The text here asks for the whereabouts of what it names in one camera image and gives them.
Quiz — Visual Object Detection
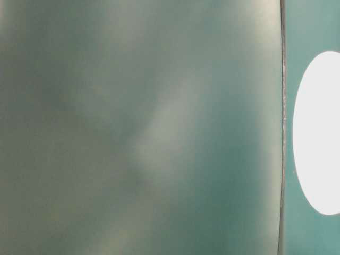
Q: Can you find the white round bowl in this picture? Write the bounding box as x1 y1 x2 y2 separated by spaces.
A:
292 51 339 215

